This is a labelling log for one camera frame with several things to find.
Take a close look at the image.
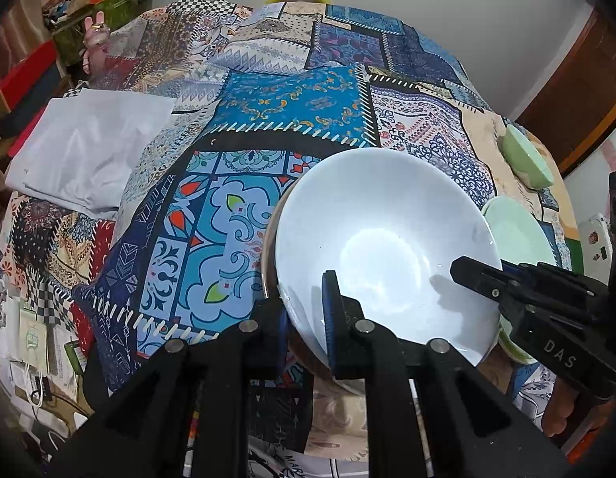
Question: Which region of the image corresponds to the brown wooden door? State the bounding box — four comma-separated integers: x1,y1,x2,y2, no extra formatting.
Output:
514,10,616,175

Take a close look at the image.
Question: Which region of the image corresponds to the thin white cable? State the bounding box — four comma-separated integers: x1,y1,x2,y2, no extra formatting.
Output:
22,361,47,409

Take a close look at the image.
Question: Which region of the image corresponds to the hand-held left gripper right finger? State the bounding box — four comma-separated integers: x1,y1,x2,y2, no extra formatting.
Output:
322,270,573,478

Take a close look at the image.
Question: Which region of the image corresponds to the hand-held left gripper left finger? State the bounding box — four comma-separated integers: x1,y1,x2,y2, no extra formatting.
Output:
49,298,291,478

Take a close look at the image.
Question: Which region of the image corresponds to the folded white cloth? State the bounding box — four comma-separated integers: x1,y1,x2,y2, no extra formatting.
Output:
4,88,177,212

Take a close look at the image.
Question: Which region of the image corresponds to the small white device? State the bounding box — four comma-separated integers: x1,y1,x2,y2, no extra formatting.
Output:
578,213,612,263

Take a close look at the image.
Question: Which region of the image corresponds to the brown striped curtain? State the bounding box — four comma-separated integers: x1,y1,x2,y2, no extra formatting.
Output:
0,0,50,90

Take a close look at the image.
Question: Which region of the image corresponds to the mint green plate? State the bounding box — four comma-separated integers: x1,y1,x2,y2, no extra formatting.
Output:
482,196,559,365

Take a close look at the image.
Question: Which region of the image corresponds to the patchwork printed blanket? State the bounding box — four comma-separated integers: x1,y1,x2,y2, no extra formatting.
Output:
0,0,578,478

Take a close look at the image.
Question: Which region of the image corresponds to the red box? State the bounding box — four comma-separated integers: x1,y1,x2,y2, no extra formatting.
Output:
0,40,57,115

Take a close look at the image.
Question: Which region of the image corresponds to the cream paper card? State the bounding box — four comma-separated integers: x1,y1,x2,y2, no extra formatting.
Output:
16,308,51,375

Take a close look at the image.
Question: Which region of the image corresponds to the person's right hand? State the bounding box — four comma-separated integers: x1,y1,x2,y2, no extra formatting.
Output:
542,378,581,439

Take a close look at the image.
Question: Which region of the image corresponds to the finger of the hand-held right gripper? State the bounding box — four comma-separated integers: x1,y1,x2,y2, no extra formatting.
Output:
450,256,527,310

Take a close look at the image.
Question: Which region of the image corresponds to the pink rabbit toy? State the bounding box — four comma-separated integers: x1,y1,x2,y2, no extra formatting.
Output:
83,10,112,68

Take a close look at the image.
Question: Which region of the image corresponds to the white bowl with black spots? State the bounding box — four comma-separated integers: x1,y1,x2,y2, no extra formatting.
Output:
275,148,504,398

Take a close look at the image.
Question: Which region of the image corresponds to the light green bowl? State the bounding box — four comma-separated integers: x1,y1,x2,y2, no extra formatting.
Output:
502,123,555,190

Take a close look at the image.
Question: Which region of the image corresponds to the green cardboard box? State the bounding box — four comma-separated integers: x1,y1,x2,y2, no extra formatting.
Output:
51,0,139,51

